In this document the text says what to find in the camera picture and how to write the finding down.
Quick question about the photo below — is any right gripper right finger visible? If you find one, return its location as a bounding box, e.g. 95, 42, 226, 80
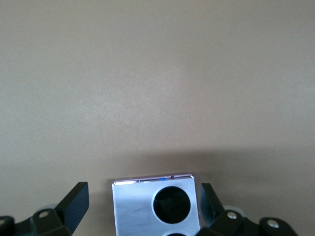
196, 183, 300, 236

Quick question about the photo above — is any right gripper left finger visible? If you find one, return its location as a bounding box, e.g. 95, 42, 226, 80
0, 182, 89, 236

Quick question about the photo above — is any lavender flip phone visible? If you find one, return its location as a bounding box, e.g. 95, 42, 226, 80
112, 174, 203, 236

